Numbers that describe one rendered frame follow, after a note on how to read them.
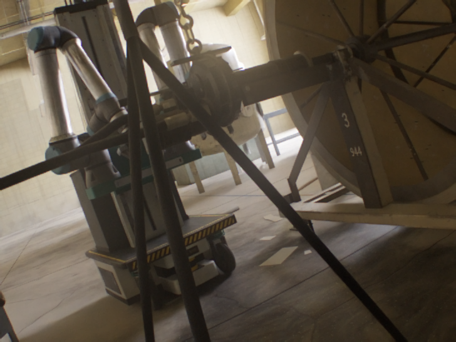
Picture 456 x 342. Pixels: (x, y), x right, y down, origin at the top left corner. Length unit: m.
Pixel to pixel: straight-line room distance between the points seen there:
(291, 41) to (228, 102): 1.33
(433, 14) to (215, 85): 2.69
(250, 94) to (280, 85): 0.16
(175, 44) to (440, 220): 1.61
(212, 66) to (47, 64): 0.88
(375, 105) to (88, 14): 2.00
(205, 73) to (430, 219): 1.04
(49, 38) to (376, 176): 1.69
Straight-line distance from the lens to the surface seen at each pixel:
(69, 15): 2.67
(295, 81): 1.83
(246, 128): 6.52
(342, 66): 2.03
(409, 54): 3.63
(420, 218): 1.82
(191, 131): 1.66
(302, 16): 2.94
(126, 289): 2.43
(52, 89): 2.18
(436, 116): 1.76
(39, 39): 2.20
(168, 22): 2.46
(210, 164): 9.54
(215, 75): 1.64
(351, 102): 2.02
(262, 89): 1.75
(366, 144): 2.03
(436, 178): 2.06
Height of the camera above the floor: 0.74
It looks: 5 degrees down
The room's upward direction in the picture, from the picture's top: 19 degrees counter-clockwise
